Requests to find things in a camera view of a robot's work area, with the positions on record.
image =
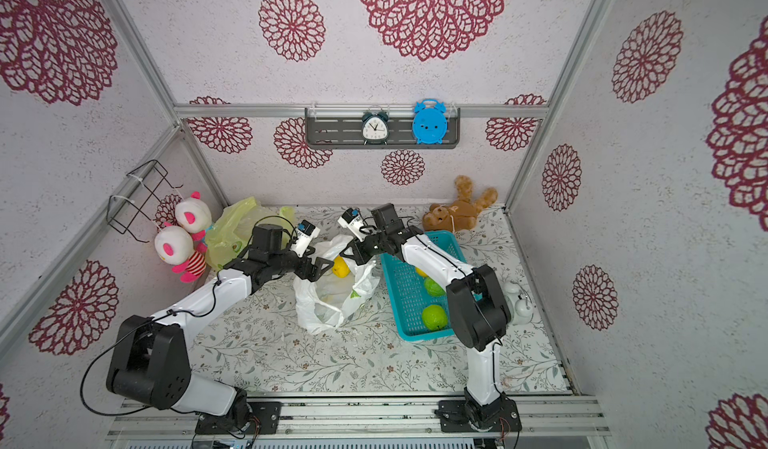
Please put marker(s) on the blue alarm clock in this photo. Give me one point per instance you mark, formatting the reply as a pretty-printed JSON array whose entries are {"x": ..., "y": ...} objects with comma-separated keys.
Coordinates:
[{"x": 430, "y": 123}]

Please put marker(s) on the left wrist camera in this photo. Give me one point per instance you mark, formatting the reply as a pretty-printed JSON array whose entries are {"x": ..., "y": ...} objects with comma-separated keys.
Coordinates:
[{"x": 304, "y": 234}]

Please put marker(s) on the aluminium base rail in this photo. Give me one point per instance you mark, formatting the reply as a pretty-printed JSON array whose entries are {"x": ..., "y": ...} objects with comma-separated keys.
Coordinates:
[{"x": 367, "y": 417}]

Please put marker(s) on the teal plastic basket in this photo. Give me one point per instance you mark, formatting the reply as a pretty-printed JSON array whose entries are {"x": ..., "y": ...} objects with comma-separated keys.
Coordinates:
[{"x": 409, "y": 298}]

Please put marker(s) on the white pink plush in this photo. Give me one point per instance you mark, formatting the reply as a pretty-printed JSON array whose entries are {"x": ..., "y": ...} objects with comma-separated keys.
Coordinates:
[
  {"x": 175, "y": 246},
  {"x": 194, "y": 215}
]

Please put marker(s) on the white pink plush upper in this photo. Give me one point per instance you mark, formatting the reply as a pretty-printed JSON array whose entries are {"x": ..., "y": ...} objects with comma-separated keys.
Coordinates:
[{"x": 194, "y": 215}]

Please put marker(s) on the dark green alarm clock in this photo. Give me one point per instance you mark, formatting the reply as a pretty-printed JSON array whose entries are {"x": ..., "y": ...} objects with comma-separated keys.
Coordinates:
[{"x": 375, "y": 128}]

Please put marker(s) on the white plastic bag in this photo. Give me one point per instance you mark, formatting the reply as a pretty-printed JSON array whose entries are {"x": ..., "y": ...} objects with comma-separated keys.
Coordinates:
[{"x": 331, "y": 301}]

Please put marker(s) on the yellow-green plastic bag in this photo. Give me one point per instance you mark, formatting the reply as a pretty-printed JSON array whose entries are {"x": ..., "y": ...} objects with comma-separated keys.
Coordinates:
[{"x": 230, "y": 233}]

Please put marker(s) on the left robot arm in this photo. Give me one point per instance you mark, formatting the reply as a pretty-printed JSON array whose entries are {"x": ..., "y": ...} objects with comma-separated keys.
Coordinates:
[{"x": 150, "y": 359}]

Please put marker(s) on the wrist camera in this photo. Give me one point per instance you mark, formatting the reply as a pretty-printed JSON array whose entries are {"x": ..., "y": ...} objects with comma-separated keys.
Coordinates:
[
  {"x": 352, "y": 220},
  {"x": 304, "y": 234}
]

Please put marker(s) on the green apple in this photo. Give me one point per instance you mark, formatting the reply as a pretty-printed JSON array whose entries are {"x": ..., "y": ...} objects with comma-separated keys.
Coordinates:
[
  {"x": 432, "y": 288},
  {"x": 435, "y": 318}
]

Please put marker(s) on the grey wall shelf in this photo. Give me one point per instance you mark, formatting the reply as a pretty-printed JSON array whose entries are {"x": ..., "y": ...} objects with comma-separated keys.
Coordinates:
[{"x": 346, "y": 133}]

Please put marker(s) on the white alarm clock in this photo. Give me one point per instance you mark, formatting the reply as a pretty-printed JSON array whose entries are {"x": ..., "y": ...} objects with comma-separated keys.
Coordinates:
[{"x": 519, "y": 302}]

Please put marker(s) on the black wire rack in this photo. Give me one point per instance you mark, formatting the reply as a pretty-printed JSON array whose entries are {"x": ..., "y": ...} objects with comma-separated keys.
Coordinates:
[{"x": 151, "y": 197}]

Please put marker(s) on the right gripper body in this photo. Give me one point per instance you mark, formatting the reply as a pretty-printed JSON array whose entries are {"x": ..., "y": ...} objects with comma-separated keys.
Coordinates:
[{"x": 362, "y": 251}]

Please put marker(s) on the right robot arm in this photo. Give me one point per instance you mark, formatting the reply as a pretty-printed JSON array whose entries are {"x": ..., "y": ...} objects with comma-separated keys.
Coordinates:
[{"x": 477, "y": 308}]

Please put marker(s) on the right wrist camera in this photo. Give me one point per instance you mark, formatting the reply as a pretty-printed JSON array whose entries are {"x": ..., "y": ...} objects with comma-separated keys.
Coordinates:
[{"x": 352, "y": 220}]

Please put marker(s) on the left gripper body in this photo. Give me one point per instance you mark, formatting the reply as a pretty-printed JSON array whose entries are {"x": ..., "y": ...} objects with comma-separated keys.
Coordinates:
[{"x": 287, "y": 262}]

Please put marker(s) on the white pink plush lower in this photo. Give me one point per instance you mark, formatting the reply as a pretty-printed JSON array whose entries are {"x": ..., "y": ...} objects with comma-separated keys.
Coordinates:
[{"x": 175, "y": 246}]

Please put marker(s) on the brown teddy bear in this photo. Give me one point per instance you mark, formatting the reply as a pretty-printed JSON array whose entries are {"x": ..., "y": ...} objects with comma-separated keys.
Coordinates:
[{"x": 461, "y": 214}]

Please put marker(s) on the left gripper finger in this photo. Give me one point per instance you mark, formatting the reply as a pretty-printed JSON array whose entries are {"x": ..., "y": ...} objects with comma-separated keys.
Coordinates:
[
  {"x": 309, "y": 273},
  {"x": 321, "y": 265}
]

